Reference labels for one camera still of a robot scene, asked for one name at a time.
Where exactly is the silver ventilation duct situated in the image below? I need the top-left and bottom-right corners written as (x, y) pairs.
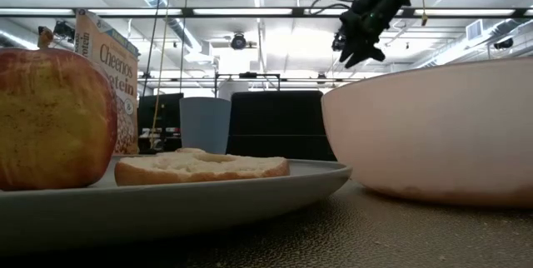
top-left (124, 0), bottom-right (218, 66)

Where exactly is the blue plastic cup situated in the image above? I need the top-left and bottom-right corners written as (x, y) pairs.
top-left (178, 96), bottom-right (232, 156)

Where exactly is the black overhead beam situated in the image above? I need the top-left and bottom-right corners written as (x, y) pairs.
top-left (0, 7), bottom-right (533, 20)

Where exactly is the yellow hanging cord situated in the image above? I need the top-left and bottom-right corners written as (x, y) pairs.
top-left (148, 0), bottom-right (170, 149)

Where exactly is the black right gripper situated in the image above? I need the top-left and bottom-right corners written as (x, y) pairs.
top-left (331, 0), bottom-right (411, 70)

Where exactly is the bagel half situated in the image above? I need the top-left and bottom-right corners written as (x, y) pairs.
top-left (113, 147), bottom-right (291, 187)

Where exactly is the red yellow apple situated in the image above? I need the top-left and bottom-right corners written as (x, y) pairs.
top-left (0, 26), bottom-right (119, 191)

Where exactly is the orange Cheerios cereal box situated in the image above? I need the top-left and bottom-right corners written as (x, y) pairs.
top-left (73, 7), bottom-right (140, 156)

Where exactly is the black two-slot toaster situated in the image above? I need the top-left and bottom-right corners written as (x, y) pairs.
top-left (225, 89), bottom-right (338, 162)

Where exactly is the grey-blue round plate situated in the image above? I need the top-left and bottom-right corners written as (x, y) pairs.
top-left (0, 153), bottom-right (353, 257)

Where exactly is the pink bowl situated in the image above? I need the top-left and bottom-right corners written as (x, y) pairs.
top-left (320, 57), bottom-right (533, 210)

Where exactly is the dark computer monitor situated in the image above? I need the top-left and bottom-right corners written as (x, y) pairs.
top-left (137, 92), bottom-right (185, 153)

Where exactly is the black round overhead camera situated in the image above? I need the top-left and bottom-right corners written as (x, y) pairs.
top-left (229, 32), bottom-right (248, 52)

